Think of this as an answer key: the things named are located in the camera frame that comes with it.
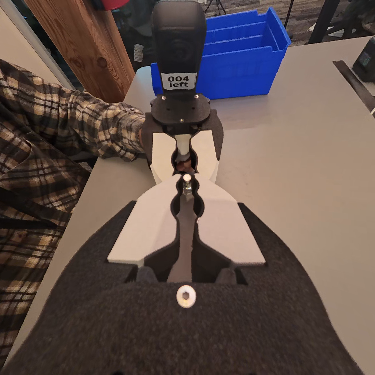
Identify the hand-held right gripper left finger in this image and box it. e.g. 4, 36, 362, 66
107, 174, 183, 268

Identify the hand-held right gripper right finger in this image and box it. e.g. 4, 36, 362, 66
190, 174, 267, 268

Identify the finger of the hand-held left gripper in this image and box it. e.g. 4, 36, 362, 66
149, 132, 179, 185
190, 130, 218, 184

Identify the person's left forearm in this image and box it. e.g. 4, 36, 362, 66
53, 88, 146, 162

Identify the person's left hand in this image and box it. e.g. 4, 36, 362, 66
176, 158, 194, 174

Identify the black tripod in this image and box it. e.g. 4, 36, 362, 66
204, 0, 227, 15

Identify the blue plastic bin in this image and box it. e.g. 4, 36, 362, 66
151, 6, 291, 101

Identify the red round object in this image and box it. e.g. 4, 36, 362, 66
101, 0, 131, 12

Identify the thick wooden post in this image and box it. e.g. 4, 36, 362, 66
23, 0, 136, 103

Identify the black metal frame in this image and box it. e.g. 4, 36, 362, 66
308, 0, 367, 44

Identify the black device with teal ring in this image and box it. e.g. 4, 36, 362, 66
352, 36, 375, 82

